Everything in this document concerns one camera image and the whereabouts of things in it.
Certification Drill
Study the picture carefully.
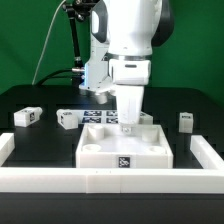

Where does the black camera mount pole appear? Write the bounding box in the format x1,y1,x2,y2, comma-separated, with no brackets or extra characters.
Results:
62,0,91,73

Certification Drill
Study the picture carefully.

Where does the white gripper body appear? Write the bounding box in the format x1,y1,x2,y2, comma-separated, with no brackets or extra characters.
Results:
109,59,151,126

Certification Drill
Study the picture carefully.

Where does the white square tabletop part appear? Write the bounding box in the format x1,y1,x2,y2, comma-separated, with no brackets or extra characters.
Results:
76,123,173,169

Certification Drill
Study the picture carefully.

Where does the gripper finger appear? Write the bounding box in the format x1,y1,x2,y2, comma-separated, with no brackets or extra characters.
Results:
121,126,132,134

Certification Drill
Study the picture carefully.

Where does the white U-shaped obstacle fence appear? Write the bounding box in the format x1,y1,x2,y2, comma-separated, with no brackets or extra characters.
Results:
0,133,224,194

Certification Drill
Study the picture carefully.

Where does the sheet of fiducial markers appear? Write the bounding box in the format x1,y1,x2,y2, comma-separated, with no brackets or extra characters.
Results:
74,110,118,124

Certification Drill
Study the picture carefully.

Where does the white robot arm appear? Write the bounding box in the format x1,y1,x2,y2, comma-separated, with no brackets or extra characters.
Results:
80,0,174,133

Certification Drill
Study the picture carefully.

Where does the black cable bundle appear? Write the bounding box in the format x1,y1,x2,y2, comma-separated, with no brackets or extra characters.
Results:
34,68,84,87

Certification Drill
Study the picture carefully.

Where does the grey cable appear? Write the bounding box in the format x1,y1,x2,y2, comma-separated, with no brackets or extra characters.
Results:
31,0,68,86

